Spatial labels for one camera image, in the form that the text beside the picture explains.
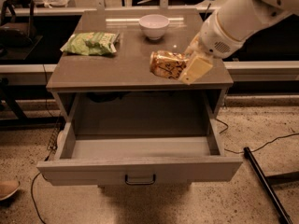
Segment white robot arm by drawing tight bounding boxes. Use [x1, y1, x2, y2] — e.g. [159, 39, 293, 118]
[178, 0, 299, 85]

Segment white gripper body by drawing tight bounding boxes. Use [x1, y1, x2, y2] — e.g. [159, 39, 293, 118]
[199, 12, 246, 59]

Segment grey cabinet with glossy top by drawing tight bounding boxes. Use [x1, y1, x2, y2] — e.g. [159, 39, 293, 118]
[47, 8, 233, 116]

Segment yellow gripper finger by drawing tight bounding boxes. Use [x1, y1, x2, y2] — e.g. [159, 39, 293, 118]
[184, 34, 200, 56]
[178, 54, 213, 85]

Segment orange patterned can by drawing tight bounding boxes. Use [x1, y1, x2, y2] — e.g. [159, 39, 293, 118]
[149, 50, 189, 79]

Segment black cable on floor left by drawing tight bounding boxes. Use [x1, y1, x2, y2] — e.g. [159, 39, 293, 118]
[30, 154, 52, 224]

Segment open grey top drawer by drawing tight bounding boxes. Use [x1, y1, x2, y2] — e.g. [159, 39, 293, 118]
[37, 91, 242, 186]

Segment black metal floor bar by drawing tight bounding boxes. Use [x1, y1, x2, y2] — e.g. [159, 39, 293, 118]
[244, 147, 299, 224]

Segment black cable on floor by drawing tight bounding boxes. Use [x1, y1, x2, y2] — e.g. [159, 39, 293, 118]
[215, 118, 299, 156]
[30, 154, 52, 224]

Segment white bowl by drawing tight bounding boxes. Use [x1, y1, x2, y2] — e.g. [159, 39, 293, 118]
[139, 14, 170, 40]

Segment green chip bag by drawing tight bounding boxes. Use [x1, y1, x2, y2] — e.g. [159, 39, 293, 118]
[61, 32, 119, 56]

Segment dark chair on left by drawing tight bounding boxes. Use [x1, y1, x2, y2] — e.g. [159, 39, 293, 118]
[0, 0, 42, 61]

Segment black cable on floor right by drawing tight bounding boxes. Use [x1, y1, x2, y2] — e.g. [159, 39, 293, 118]
[215, 118, 299, 156]

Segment tan shoe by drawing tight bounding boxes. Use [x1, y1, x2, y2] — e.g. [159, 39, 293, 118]
[0, 180, 21, 201]

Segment black drawer handle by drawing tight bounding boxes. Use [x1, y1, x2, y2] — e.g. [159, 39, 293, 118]
[124, 175, 156, 186]

